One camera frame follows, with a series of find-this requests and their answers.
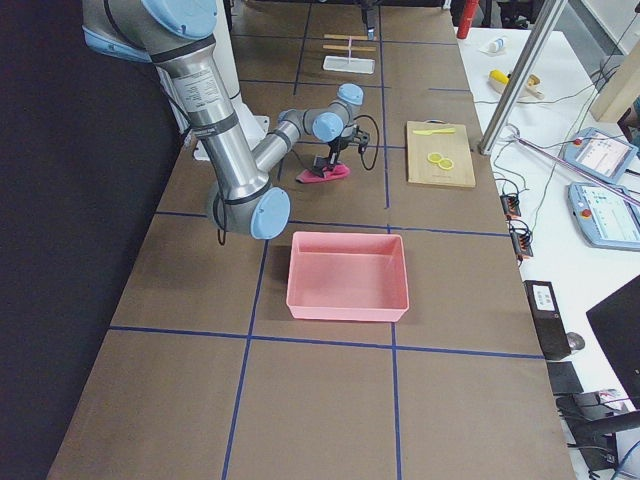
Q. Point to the white tube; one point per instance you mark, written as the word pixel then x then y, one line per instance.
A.
pixel 495 47

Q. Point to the black monitor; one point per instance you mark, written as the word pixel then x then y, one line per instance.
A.
pixel 615 323

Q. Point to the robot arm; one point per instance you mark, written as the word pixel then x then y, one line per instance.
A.
pixel 180 38

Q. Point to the wooden cutting board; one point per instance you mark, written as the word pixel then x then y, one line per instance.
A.
pixel 453 146

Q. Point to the teach pendant tablet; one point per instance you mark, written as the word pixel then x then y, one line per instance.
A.
pixel 605 219
pixel 599 153

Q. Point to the pink plastic bin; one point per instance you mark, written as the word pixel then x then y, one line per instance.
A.
pixel 347 277

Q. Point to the white rack tray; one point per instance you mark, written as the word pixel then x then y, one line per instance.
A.
pixel 348 65

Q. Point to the pink sponge cloth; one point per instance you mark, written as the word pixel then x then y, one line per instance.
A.
pixel 325 175

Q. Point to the lemon slice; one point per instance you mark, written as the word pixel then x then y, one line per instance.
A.
pixel 434 157
pixel 445 164

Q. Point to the red bottle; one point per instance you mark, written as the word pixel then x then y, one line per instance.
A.
pixel 466 18

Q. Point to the yellow plastic knife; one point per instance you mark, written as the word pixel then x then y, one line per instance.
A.
pixel 430 132

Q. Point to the wooden rack rod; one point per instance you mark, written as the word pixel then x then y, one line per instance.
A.
pixel 348 48
pixel 349 37

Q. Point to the aluminium frame post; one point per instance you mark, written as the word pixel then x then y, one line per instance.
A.
pixel 536 41

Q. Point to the long grabber stick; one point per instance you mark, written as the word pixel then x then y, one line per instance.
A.
pixel 588 176

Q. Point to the black box device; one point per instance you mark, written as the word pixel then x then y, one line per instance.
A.
pixel 547 319

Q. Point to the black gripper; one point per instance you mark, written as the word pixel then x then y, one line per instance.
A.
pixel 336 146

